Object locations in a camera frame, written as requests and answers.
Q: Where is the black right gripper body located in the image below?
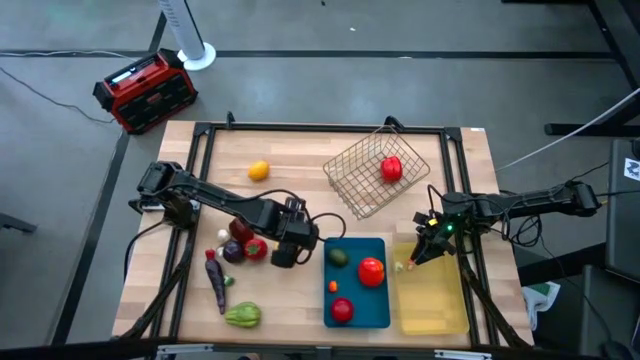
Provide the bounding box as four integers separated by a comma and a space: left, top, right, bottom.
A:
413, 211, 459, 257

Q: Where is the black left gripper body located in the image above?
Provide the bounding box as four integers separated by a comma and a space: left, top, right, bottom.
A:
272, 198, 321, 252

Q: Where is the yellow plastic tray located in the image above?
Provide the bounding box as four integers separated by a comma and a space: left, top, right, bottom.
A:
392, 241, 471, 336

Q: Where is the dark green avocado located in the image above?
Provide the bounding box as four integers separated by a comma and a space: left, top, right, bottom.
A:
327, 247, 351, 268

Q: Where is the dark red oval fruit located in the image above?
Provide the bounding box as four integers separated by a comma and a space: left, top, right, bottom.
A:
228, 218, 255, 245

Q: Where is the round purple cabbage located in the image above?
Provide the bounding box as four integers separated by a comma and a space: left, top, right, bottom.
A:
222, 240, 246, 265

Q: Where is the green ridged squash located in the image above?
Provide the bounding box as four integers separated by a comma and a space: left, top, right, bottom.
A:
223, 301, 263, 330

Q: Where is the purple eggplant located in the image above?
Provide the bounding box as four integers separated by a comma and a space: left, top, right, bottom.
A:
204, 257, 229, 316

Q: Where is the red bell pepper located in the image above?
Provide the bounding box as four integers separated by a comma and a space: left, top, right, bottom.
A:
379, 155, 404, 183

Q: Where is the red fruit with green top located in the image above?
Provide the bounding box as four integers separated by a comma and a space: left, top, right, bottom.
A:
243, 237, 269, 262

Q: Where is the orange red tomato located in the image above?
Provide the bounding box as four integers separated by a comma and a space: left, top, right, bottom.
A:
357, 256, 387, 289

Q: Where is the yellow orange citrus fruit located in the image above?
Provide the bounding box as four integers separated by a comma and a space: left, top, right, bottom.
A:
247, 159, 271, 182

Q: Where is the blue plastic tray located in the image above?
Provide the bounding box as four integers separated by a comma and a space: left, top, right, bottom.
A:
323, 236, 392, 330

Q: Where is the white green bag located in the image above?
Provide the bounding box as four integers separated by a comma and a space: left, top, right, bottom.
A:
522, 281, 562, 332

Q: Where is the black cabinet with sticker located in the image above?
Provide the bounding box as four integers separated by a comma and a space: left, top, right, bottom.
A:
604, 138, 640, 284

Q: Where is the red black jobsite radio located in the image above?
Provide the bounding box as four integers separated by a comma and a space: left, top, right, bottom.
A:
92, 48, 199, 135

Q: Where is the white tower fan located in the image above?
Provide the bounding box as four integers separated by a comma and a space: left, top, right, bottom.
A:
157, 0, 217, 72

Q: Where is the grey furniture foot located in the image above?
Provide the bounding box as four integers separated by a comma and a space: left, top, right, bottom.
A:
0, 212, 39, 236

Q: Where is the gold wire basket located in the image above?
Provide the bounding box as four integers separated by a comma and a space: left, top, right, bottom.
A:
322, 124, 432, 221

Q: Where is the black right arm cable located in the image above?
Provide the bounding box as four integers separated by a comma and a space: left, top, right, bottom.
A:
499, 213, 545, 249

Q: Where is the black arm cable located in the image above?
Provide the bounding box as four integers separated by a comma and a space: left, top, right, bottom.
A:
123, 219, 166, 284
499, 213, 545, 249

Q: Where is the silver metal bracket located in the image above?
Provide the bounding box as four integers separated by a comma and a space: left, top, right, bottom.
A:
433, 349, 494, 360
155, 343, 215, 360

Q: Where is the black aluminium table frame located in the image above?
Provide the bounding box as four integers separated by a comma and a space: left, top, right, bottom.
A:
113, 110, 534, 350

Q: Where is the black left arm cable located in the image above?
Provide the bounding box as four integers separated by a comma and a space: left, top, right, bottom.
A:
123, 219, 166, 284

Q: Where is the black desk frame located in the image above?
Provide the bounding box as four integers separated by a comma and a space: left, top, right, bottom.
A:
501, 0, 640, 137

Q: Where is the white cable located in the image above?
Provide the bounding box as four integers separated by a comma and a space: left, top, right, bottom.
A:
494, 87, 640, 174

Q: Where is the black floor cable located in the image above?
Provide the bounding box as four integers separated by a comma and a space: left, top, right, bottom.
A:
0, 66, 119, 125

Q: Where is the grey floor cable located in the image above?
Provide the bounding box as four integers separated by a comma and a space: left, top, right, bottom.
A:
0, 48, 136, 60

